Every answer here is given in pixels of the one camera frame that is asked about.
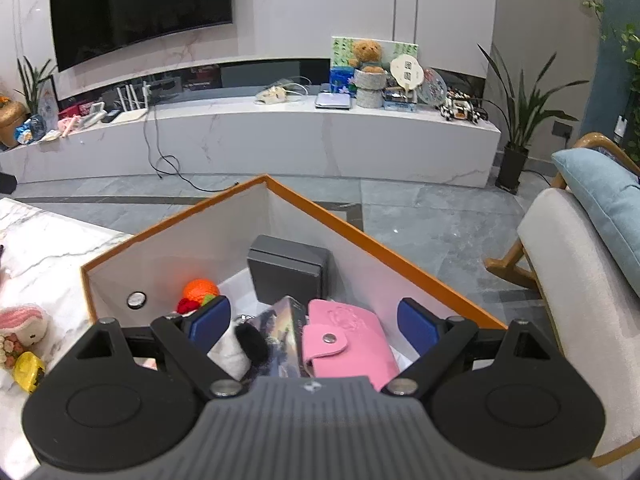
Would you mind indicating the large orange cardboard box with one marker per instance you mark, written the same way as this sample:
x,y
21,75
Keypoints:
x,y
165,255

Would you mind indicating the dark wall outlet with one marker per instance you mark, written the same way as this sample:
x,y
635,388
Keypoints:
x,y
562,130

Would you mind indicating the yellow tape measure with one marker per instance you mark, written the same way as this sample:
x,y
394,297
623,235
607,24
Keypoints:
x,y
29,370

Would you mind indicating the dark grey box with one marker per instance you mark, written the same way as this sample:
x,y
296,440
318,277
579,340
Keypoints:
x,y
287,270

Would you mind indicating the grey laptop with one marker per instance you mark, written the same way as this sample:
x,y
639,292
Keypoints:
x,y
332,101

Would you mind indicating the pink toy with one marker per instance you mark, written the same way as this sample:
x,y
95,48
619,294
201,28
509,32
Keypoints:
x,y
67,125

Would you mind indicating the black television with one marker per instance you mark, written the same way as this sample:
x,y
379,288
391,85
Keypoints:
x,y
140,5

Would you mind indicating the green leafy plant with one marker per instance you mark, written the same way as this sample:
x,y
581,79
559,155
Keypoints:
x,y
627,45

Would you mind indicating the white crocheted bunny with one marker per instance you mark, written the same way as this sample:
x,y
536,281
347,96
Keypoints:
x,y
25,325

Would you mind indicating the small green potted plant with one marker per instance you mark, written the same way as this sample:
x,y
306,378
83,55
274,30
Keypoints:
x,y
32,85

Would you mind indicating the blue small box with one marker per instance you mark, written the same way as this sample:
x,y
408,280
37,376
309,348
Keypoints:
x,y
400,102

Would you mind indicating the white router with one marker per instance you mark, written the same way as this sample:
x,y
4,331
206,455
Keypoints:
x,y
135,114

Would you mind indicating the orange crocheted fruit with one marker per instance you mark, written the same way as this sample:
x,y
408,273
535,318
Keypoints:
x,y
200,291

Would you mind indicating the white marble TV bench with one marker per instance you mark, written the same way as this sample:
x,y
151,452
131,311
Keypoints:
x,y
300,140

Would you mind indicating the white plush dog toy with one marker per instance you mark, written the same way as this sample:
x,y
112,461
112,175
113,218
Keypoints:
x,y
227,352

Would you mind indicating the brown teddy bear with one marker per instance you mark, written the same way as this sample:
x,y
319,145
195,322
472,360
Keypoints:
x,y
367,52

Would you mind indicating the wooden armchair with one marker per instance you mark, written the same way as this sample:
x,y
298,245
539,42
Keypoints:
x,y
565,260

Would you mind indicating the tall leafy potted plant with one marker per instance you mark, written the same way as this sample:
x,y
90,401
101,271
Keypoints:
x,y
520,115

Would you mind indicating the decorative round plate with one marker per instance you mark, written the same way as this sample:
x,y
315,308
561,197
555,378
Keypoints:
x,y
431,87

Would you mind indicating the light blue cushion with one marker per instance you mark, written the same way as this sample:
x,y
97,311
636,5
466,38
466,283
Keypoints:
x,y
605,200

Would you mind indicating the golden jar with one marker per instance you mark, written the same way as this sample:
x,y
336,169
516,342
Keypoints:
x,y
10,122

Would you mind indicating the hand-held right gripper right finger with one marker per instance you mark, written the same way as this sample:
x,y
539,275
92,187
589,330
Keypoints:
x,y
417,322

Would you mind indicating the blue snack bag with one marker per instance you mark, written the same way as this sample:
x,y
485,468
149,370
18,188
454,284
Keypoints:
x,y
30,130

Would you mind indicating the red crocheted fruit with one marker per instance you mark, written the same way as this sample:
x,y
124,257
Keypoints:
x,y
187,306

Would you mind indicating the flower painting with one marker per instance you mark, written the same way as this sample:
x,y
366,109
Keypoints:
x,y
340,55

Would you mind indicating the pink wallet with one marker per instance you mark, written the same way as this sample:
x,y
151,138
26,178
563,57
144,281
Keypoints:
x,y
345,355

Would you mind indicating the black white checkered toy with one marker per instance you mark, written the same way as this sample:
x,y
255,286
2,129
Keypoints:
x,y
460,107

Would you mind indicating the dark printed card box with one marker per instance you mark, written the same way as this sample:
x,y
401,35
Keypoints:
x,y
285,335

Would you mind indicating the white hand fan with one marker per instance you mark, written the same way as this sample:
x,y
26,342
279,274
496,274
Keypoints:
x,y
406,72

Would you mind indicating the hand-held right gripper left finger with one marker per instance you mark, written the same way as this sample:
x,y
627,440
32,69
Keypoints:
x,y
210,322

